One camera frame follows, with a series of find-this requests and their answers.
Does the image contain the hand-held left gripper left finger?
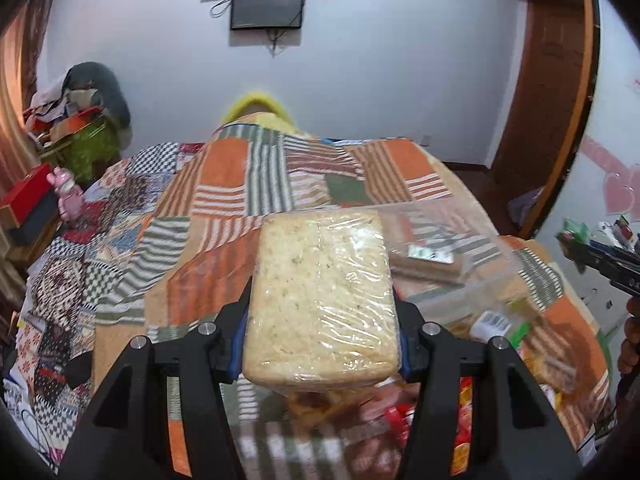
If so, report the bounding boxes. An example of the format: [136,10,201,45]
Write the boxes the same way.
[57,276,261,480]

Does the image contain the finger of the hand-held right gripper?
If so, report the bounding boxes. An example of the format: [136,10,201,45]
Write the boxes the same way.
[556,232,617,273]

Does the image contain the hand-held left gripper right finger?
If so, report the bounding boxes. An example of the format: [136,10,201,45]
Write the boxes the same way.
[392,287,583,480]

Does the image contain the small green snack packet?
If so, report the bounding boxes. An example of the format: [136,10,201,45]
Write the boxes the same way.
[557,219,592,247]

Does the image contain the clear pale cracker packet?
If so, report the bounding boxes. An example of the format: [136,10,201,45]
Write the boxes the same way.
[241,210,403,390]

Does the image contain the person's right hand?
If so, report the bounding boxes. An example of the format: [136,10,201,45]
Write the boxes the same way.
[617,296,640,376]

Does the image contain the purple cloth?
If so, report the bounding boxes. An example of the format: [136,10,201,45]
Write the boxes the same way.
[506,186,547,235]

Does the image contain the pink heart decoration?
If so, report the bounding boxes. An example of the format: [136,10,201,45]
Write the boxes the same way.
[579,135,640,217]

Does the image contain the white label green packet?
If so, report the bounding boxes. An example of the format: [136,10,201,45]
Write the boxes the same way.
[469,310,532,352]

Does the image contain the brown biscuit packet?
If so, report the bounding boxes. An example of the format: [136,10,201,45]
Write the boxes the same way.
[387,232,469,281]

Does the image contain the patchwork blanket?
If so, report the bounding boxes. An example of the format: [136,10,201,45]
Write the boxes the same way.
[0,125,615,480]

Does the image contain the orange yellow snack packet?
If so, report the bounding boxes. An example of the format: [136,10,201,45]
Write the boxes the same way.
[520,342,568,397]

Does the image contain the small black object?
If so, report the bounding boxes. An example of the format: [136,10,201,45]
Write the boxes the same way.
[64,356,94,389]

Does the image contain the pink toy figure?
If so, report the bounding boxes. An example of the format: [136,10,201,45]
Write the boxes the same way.
[46,166,85,221]

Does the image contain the dark box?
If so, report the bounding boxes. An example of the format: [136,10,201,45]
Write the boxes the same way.
[9,194,64,247]

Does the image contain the yellow pillow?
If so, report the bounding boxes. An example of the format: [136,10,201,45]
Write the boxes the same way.
[220,91,302,134]

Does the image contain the red box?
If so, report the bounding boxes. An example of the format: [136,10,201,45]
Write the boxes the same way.
[0,164,56,229]

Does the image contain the pile of clothes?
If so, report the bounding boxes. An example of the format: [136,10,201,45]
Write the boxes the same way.
[24,61,132,147]

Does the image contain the striped curtain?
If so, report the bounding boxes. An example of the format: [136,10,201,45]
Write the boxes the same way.
[0,0,68,181]

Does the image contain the wooden door frame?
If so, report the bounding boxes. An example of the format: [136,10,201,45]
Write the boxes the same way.
[480,0,601,241]

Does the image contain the small wall monitor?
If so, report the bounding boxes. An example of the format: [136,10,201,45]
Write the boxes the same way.
[230,0,306,31]

